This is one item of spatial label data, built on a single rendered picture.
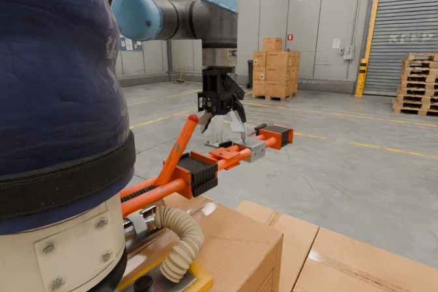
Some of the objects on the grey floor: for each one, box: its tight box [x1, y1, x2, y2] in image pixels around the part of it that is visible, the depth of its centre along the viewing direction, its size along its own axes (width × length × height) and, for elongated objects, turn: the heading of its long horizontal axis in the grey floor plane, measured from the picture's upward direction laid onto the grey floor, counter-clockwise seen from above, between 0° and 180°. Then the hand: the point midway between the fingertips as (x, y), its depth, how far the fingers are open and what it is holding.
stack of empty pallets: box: [392, 53, 438, 115], centre depth 577 cm, size 129×110×131 cm
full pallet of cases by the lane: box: [252, 38, 300, 102], centre depth 750 cm, size 121×102×174 cm
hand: (223, 137), depth 72 cm, fingers open, 14 cm apart
